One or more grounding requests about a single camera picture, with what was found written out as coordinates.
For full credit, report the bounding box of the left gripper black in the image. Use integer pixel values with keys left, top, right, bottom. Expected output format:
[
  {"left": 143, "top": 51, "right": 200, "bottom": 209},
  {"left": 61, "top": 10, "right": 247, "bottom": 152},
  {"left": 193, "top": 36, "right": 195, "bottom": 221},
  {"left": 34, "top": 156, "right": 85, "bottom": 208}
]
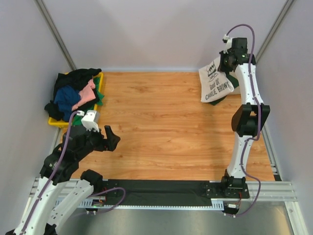
[{"left": 77, "top": 124, "right": 121, "bottom": 159}]

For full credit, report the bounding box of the green and white raglan t-shirt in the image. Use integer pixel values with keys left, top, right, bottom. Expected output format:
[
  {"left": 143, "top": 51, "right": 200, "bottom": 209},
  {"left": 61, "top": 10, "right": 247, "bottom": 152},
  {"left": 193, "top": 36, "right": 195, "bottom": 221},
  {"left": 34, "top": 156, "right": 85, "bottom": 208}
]
[{"left": 199, "top": 56, "right": 239, "bottom": 105}]

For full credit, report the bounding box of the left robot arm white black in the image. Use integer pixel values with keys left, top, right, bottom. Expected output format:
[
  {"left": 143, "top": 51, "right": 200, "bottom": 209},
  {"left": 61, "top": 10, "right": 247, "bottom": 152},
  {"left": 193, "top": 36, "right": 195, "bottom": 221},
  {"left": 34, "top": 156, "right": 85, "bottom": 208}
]
[{"left": 7, "top": 125, "right": 121, "bottom": 235}]

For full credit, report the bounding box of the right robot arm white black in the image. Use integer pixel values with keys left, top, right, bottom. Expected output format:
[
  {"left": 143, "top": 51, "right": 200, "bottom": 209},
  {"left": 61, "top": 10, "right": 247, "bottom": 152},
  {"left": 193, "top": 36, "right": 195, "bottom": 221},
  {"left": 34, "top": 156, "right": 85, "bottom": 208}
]
[{"left": 219, "top": 35, "right": 270, "bottom": 198}]

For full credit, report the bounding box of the folded beige t-shirt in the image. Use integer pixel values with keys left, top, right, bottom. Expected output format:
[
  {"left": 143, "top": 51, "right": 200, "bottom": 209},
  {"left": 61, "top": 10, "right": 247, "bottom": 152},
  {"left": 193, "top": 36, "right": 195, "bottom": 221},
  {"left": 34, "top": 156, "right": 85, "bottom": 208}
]
[{"left": 228, "top": 72, "right": 240, "bottom": 95}]

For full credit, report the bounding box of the bright green t-shirt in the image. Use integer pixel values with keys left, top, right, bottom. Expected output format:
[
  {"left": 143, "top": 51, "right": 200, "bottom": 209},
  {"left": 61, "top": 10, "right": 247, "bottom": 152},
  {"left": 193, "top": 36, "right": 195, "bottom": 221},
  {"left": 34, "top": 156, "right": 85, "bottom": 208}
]
[{"left": 80, "top": 76, "right": 105, "bottom": 113}]

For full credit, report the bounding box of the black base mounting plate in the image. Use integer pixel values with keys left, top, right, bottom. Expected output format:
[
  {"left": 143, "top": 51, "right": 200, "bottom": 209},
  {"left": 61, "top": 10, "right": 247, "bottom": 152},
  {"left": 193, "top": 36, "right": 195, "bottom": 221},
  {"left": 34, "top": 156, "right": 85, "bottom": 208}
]
[{"left": 102, "top": 179, "right": 249, "bottom": 207}]

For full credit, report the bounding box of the pink t-shirt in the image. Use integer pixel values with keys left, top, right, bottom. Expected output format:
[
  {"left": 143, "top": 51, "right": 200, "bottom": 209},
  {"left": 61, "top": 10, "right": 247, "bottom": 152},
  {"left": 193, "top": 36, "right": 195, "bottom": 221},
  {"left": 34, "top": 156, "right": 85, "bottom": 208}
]
[{"left": 71, "top": 78, "right": 96, "bottom": 111}]

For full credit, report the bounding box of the blue t-shirt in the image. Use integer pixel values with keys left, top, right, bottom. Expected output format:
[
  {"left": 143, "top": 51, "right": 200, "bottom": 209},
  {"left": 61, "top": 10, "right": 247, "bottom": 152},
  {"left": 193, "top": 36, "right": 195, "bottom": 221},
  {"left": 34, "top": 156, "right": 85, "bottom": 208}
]
[{"left": 54, "top": 85, "right": 81, "bottom": 122}]

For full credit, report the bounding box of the yellow plastic bin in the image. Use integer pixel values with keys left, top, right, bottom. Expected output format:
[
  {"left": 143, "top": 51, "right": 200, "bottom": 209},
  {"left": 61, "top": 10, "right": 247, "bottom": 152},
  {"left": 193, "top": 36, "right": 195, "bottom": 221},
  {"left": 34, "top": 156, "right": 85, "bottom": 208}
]
[{"left": 48, "top": 72, "right": 104, "bottom": 128}]

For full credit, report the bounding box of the black t-shirt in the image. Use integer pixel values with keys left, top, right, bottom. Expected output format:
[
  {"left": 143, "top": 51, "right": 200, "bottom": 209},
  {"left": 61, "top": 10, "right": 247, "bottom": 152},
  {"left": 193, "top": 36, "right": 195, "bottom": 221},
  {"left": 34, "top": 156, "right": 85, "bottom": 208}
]
[{"left": 44, "top": 68, "right": 102, "bottom": 120}]

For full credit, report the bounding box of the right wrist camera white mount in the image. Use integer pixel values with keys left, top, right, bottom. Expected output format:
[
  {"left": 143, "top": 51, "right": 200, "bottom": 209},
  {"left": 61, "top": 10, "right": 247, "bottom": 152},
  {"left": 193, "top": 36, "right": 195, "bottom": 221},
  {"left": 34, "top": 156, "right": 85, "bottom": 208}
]
[{"left": 222, "top": 34, "right": 232, "bottom": 54}]

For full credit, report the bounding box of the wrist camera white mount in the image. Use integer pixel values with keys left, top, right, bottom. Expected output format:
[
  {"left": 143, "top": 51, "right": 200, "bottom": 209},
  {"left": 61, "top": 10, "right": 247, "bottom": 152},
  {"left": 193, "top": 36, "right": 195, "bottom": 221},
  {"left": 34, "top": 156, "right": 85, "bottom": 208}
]
[
  {"left": 76, "top": 110, "right": 100, "bottom": 132},
  {"left": 222, "top": 34, "right": 232, "bottom": 54}
]

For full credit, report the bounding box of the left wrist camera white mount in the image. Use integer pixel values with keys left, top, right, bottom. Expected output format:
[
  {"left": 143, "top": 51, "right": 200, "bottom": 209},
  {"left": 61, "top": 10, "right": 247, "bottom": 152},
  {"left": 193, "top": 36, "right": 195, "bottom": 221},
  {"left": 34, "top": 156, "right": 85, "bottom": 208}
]
[{"left": 76, "top": 110, "right": 100, "bottom": 132}]

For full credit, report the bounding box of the slotted cable duct rail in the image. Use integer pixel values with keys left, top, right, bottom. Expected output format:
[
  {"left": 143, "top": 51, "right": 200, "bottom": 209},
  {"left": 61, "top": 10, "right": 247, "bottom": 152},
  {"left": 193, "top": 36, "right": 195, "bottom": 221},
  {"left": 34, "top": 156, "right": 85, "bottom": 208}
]
[{"left": 55, "top": 197, "right": 224, "bottom": 210}]

